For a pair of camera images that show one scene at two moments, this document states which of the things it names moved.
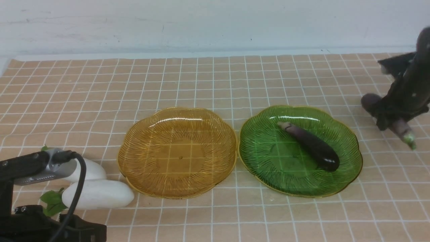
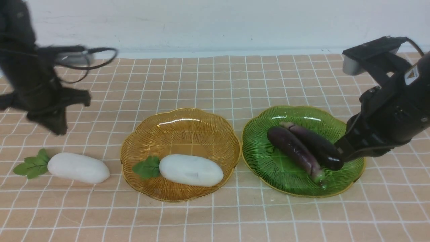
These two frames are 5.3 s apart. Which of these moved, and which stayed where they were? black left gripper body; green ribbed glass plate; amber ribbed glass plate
Moved: black left gripper body
Stayed: amber ribbed glass plate; green ribbed glass plate
